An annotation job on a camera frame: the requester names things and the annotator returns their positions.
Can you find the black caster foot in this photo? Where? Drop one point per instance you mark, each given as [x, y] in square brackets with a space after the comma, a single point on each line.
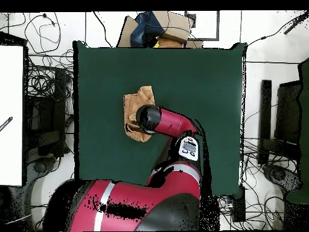
[278, 174]
[40, 167]

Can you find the black box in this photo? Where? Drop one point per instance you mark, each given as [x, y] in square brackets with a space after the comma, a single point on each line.
[288, 108]

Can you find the black rod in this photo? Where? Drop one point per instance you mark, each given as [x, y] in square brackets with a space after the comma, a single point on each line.
[293, 25]

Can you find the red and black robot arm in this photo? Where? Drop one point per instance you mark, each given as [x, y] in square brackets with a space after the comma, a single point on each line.
[169, 120]

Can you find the flat brown cardboard sheet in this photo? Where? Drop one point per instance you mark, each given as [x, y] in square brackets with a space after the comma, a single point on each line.
[126, 33]

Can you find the dark blue jeans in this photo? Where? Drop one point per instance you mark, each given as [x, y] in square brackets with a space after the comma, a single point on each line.
[144, 31]

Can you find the black power strip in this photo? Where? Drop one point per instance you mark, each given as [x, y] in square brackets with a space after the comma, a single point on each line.
[239, 207]

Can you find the tan terry towel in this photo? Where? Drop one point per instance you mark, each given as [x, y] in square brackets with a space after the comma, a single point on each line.
[135, 104]

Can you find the brown cardboard box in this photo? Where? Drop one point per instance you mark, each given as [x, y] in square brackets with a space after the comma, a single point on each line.
[176, 24]

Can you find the white panel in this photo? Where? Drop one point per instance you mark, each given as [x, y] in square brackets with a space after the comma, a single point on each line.
[10, 108]

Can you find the green hanging cloth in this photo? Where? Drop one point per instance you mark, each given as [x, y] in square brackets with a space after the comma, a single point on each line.
[304, 120]

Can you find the dark green table cloth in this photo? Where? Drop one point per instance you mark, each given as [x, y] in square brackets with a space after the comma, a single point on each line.
[101, 145]

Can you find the black square frame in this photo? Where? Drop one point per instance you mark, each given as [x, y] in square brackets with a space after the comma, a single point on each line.
[218, 24]

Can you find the black striped stick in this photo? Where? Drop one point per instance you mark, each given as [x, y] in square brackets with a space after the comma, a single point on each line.
[6, 123]

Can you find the orange-brown cloth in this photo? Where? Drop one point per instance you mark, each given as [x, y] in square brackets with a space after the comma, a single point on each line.
[169, 43]

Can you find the black upright post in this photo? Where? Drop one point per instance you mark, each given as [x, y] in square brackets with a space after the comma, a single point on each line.
[265, 120]

